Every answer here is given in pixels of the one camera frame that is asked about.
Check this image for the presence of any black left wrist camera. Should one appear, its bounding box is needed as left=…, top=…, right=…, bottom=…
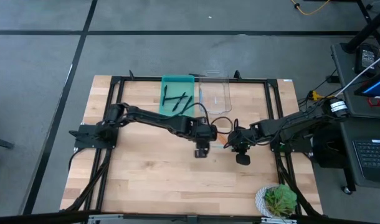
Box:
left=194, top=148, right=210, bottom=159

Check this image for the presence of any tablet with blue screen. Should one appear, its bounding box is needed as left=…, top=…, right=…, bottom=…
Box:
left=354, top=68, right=380, bottom=100

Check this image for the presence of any black cart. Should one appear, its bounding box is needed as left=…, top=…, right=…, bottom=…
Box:
left=331, top=42, right=380, bottom=189

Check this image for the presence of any white cable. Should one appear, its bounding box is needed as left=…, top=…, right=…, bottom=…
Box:
left=335, top=51, right=380, bottom=98

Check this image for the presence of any grey metal bar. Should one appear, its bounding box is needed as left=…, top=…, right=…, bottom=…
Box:
left=87, top=213, right=297, bottom=224

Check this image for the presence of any black keyboard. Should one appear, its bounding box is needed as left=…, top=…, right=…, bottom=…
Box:
left=351, top=138, right=380, bottom=184

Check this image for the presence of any black aluminium table frame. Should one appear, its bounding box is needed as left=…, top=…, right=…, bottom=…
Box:
left=60, top=70, right=322, bottom=219

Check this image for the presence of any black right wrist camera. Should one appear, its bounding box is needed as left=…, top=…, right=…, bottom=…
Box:
left=235, top=152, right=252, bottom=166

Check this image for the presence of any yellow cable with black plug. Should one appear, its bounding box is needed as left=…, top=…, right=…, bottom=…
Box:
left=290, top=0, right=331, bottom=16

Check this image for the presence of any clear plastic bin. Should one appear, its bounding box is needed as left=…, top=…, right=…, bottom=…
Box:
left=198, top=70, right=233, bottom=114

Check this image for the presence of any black stand pole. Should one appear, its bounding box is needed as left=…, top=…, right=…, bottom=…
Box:
left=344, top=0, right=380, bottom=54

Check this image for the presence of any black power supply unit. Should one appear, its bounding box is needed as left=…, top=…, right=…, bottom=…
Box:
left=354, top=44, right=380, bottom=78

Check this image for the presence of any yellow cable connector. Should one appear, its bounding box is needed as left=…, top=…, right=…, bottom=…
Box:
left=308, top=90, right=327, bottom=101

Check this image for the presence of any potted green succulent plant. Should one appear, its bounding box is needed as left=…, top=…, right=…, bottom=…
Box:
left=255, top=184, right=298, bottom=218

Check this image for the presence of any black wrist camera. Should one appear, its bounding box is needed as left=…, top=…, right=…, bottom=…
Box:
left=194, top=148, right=210, bottom=159
left=235, top=152, right=252, bottom=166

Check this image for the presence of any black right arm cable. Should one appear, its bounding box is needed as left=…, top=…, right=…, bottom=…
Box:
left=222, top=118, right=273, bottom=149

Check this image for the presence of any teal plastic bin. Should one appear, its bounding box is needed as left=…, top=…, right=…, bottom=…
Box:
left=159, top=74, right=196, bottom=118

